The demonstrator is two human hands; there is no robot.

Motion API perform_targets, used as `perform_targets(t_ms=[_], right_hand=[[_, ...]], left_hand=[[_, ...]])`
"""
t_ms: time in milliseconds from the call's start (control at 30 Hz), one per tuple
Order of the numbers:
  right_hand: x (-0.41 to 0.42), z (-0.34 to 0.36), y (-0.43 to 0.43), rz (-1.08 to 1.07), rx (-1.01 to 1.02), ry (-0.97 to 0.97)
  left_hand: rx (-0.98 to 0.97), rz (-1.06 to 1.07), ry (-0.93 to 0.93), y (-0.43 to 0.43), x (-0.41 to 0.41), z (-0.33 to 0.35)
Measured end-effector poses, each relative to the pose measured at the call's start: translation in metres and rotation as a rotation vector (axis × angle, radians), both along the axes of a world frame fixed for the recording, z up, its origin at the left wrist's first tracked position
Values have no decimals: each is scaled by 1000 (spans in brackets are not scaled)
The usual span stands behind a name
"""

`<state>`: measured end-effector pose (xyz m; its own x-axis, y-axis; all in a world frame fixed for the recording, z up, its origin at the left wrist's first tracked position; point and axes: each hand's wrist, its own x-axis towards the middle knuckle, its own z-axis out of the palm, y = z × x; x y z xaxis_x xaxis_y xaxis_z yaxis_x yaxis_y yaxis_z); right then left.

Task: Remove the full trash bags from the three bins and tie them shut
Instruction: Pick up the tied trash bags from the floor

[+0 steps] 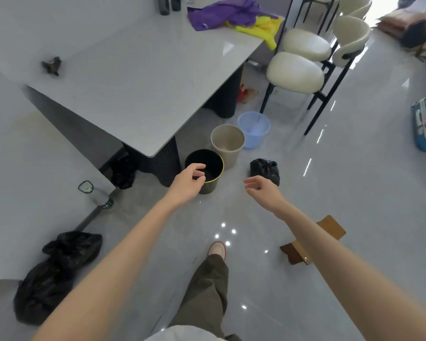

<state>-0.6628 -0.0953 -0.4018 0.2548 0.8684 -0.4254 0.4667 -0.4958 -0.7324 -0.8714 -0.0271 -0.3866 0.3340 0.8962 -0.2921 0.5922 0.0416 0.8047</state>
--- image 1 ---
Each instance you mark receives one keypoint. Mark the dark grey bottle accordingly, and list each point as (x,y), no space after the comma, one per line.
(176,2)
(163,5)

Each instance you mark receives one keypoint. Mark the person's left forearm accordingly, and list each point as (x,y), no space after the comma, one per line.
(110,273)

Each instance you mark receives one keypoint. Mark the person's left hand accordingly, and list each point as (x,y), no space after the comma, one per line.
(184,186)

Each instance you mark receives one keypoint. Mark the black bin with gold rim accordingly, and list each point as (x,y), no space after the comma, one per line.
(206,166)

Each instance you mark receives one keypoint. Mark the beige plastic bin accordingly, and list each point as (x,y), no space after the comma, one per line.
(227,140)

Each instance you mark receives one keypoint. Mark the person's white shirt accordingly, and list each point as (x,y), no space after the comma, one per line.
(184,333)

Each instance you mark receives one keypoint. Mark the small dark clip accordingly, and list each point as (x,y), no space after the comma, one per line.
(52,64)

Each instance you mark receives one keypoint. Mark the yellow cloth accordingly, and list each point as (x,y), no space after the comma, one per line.
(266,28)

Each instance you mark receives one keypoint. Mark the person's left pink shoe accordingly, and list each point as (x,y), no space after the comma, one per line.
(216,250)

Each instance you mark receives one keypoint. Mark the person's right hand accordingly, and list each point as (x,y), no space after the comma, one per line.
(268,193)

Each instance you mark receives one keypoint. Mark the red plush toy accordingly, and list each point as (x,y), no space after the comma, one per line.
(241,93)

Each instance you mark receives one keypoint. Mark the brown wooden stool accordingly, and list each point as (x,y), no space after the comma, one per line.
(298,252)

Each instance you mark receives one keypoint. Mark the purple cloth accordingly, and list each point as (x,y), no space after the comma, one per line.
(227,12)

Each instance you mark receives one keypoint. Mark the person's right forearm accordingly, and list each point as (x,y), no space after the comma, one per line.
(358,280)

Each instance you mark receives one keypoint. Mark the large clear water bottle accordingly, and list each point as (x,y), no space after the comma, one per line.
(97,195)

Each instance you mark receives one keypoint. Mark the black garbage bag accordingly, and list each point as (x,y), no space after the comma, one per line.
(266,174)
(39,294)
(78,246)

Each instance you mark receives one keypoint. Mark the small crumpled black bag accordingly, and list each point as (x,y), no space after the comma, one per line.
(123,172)

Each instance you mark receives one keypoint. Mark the blue mesh plastic bin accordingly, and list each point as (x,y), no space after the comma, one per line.
(253,129)

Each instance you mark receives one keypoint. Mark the person's left leg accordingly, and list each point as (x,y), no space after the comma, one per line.
(202,298)

